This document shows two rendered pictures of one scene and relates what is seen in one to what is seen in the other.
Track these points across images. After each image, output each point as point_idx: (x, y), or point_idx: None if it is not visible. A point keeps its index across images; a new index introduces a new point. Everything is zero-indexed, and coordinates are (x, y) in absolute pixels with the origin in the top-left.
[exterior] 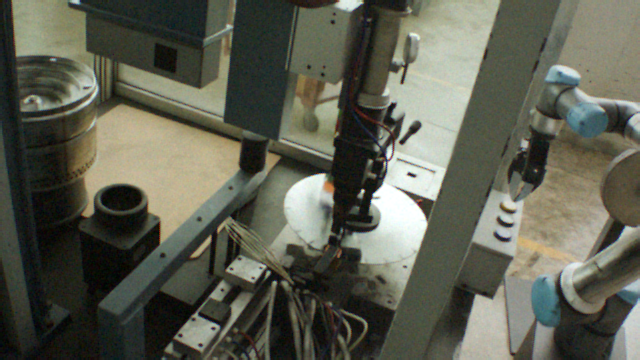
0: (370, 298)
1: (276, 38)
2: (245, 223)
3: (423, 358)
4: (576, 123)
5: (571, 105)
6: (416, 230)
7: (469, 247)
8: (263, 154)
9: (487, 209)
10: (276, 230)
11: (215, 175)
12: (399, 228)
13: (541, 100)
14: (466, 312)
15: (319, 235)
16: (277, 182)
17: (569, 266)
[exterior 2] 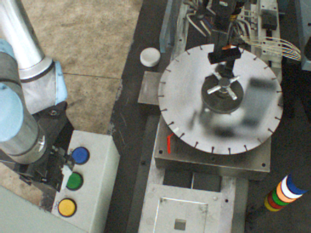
0: None
1: None
2: (293, 68)
3: (142, 79)
4: (13, 50)
5: (10, 59)
6: (167, 93)
7: (112, 142)
8: (309, 37)
9: (91, 195)
10: (278, 160)
11: None
12: (183, 90)
13: (32, 118)
14: (110, 129)
15: (240, 59)
16: (305, 230)
17: (41, 68)
